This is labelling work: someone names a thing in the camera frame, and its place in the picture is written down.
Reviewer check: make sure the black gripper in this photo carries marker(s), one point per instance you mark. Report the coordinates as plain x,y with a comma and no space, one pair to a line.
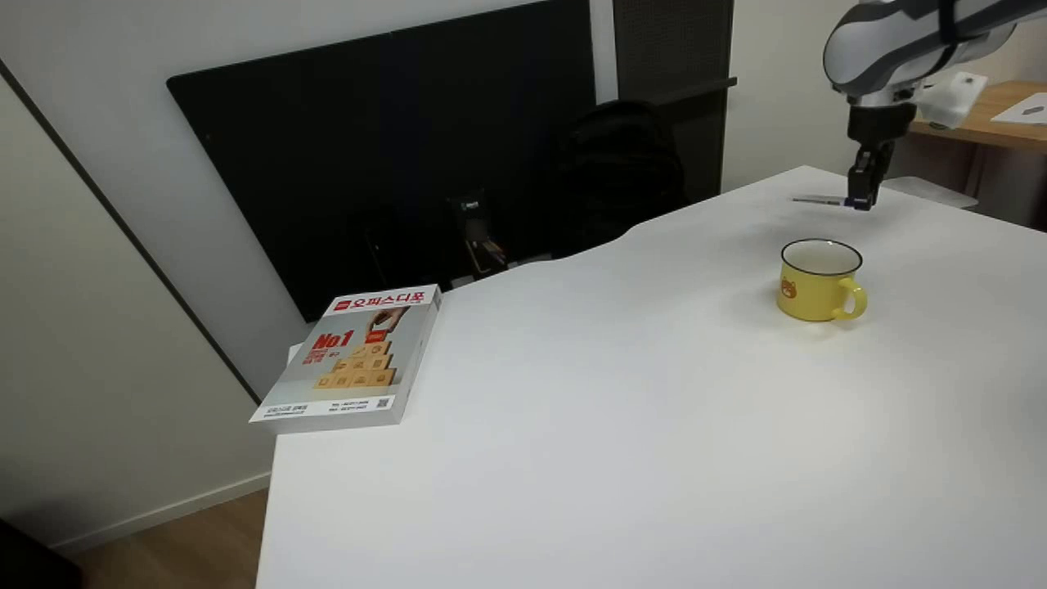
881,126

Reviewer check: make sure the blue marker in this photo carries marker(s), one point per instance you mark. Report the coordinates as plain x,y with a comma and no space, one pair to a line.
815,202

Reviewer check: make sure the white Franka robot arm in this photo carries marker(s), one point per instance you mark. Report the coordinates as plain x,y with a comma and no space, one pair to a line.
906,44

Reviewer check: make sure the yellow enamel cup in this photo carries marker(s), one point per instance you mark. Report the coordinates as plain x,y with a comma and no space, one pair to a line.
812,295

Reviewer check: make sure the wooden desk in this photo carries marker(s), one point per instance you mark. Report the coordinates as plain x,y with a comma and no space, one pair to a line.
1002,120

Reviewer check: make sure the white paper sheet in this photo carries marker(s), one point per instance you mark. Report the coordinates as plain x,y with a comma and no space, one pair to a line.
1025,110

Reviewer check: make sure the tall dark panel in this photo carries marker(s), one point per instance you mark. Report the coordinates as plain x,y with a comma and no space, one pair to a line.
676,68

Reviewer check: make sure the large black monitor screen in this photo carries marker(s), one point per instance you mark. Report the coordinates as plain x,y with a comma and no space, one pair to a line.
363,152

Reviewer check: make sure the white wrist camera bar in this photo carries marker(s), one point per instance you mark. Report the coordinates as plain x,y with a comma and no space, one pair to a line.
950,99

